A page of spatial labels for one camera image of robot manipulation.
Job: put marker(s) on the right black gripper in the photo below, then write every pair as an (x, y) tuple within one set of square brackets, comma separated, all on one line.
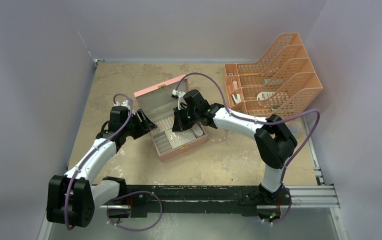
[(179, 124)]

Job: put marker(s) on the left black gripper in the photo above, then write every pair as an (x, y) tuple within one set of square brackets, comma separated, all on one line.
[(148, 125)]

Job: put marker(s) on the pink jewelry box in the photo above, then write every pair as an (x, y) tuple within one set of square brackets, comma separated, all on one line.
[(157, 103)]

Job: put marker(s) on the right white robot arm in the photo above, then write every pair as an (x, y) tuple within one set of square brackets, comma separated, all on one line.
[(274, 140)]

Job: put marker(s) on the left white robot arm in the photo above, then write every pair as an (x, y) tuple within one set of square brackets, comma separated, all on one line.
[(72, 197)]

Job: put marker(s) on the cream oval watch pillow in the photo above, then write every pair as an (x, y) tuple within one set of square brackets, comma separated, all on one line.
[(197, 131)]

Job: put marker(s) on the white stapler in organizer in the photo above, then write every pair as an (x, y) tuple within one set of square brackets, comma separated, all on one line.
[(236, 98)]

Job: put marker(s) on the white label card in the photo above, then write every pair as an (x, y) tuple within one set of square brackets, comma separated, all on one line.
[(264, 95)]

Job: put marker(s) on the orange mesh file organizer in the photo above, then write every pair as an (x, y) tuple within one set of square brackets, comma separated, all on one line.
[(286, 69)]

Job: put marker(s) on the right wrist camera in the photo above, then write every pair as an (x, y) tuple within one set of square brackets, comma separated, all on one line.
[(179, 96)]

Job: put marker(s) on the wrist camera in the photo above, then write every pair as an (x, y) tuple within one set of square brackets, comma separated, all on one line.
[(179, 96), (126, 103)]

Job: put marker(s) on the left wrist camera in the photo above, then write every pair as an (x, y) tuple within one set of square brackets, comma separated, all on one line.
[(126, 103)]

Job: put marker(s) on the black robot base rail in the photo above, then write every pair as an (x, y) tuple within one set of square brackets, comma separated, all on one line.
[(251, 200)]

